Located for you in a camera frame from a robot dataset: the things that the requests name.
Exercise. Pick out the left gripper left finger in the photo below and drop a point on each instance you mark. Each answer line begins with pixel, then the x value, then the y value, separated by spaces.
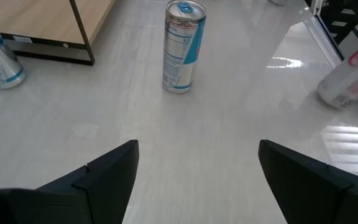
pixel 98 186

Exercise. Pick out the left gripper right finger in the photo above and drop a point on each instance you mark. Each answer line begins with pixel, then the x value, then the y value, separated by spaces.
pixel 309 186

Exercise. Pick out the tall white black-topped can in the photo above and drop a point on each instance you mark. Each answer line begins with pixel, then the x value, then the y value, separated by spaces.
pixel 346 81

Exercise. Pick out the wooden shelf with black frame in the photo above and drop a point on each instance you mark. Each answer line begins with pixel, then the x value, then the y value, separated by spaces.
pixel 42 18

